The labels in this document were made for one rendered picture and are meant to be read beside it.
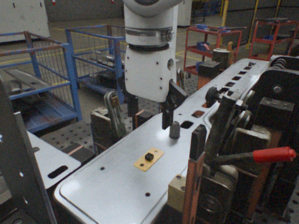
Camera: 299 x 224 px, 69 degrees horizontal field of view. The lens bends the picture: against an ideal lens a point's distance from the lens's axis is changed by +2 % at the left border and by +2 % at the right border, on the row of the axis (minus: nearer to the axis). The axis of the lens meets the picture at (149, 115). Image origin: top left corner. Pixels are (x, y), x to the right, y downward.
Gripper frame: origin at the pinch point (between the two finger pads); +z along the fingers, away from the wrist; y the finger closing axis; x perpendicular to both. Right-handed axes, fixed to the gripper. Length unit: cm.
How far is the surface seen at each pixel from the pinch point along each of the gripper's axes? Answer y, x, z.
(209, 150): -14.7, 1.8, 1.3
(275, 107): -21.6, -21.6, 0.4
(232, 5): 146, -531, -3
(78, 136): 62, -22, 42
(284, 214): -33, -31, 41
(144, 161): 0.3, 1.6, 11.6
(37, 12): 731, -390, 24
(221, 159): -16.7, 0.7, 3.2
